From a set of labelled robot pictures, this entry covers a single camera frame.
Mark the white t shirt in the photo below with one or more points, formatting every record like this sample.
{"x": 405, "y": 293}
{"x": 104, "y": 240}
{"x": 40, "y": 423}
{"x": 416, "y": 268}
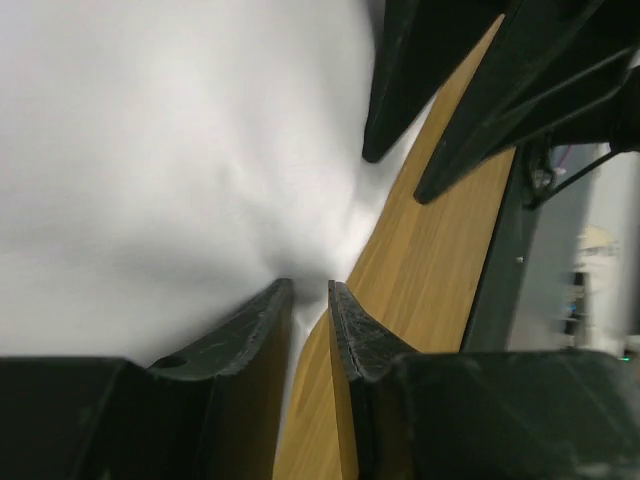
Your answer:
{"x": 164, "y": 161}

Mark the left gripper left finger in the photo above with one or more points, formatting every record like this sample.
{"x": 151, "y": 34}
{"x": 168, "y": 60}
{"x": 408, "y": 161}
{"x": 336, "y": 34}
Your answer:
{"x": 208, "y": 411}

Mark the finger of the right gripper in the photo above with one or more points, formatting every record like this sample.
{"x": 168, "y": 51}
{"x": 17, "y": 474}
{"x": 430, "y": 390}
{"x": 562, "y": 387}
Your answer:
{"x": 423, "y": 42}

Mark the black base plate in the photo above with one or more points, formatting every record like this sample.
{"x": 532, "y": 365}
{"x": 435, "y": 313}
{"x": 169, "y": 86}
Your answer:
{"x": 491, "y": 316}

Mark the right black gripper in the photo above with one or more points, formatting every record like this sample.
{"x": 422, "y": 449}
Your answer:
{"x": 587, "y": 95}

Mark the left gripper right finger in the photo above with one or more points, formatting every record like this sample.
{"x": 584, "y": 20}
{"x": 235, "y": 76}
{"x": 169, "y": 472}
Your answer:
{"x": 404, "y": 414}

